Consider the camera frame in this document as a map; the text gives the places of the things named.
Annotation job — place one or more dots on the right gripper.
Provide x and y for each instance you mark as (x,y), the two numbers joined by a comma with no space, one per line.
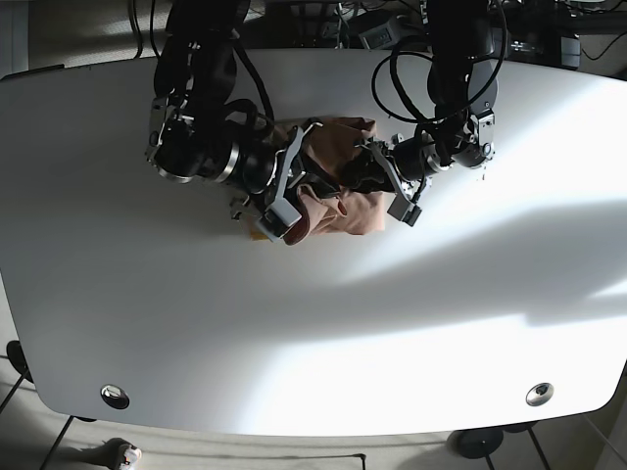
(267,180)

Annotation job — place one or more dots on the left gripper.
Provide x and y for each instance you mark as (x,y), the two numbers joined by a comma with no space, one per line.
(397,167)

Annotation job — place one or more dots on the peach T-shirt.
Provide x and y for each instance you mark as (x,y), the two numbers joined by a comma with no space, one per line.
(328,205)

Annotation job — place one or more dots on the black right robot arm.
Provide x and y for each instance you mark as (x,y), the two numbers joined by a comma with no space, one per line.
(211,118)

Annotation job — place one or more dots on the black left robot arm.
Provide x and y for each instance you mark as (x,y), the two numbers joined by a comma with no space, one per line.
(465,46)

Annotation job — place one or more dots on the grey multi-socket box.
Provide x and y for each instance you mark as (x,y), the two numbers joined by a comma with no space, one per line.
(378,30)

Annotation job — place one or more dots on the right silver table grommet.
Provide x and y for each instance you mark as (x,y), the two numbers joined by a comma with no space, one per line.
(540,394)

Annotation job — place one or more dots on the silver table grommet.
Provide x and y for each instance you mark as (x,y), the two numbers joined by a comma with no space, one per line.
(114,397)
(540,394)

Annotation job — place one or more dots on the left silver table grommet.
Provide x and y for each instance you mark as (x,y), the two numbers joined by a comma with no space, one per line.
(114,397)

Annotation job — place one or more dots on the black round stand base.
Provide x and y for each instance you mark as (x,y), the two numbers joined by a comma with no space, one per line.
(479,443)

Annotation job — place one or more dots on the white sneaker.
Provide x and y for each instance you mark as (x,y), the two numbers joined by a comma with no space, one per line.
(128,457)

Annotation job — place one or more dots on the left black table leg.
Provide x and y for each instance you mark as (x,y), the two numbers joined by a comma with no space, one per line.
(53,448)

